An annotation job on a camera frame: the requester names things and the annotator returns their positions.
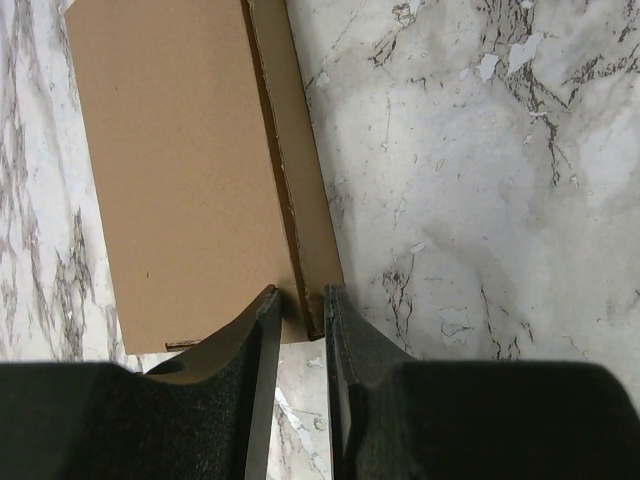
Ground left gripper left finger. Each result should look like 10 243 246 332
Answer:
1 286 281 479

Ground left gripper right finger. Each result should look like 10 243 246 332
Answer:
324 285 639 479

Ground brown cardboard box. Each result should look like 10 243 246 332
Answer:
65 0 343 354

